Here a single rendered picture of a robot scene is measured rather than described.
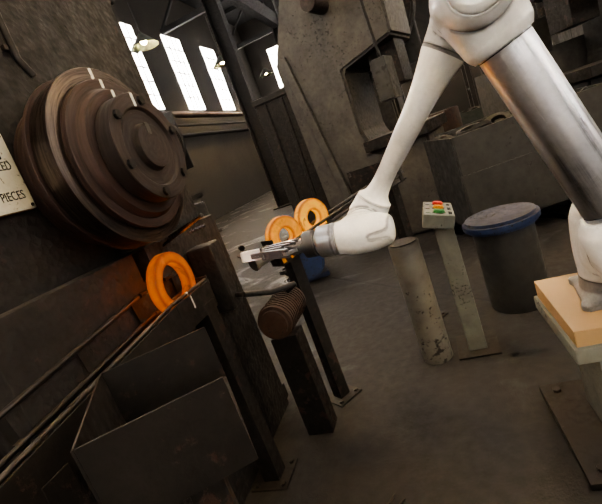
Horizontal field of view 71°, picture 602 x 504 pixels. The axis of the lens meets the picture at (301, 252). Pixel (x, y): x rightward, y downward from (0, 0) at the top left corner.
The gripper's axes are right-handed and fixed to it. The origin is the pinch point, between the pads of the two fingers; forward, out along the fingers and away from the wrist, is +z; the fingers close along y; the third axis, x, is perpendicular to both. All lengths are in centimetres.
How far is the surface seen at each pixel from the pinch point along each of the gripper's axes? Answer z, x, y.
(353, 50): -14, 86, 251
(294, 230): -0.9, -2.9, 39.4
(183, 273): 20.9, -0.1, -5.2
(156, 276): 20.1, 3.8, -18.3
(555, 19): -169, 69, 315
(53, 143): 22, 41, -33
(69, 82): 23, 55, -20
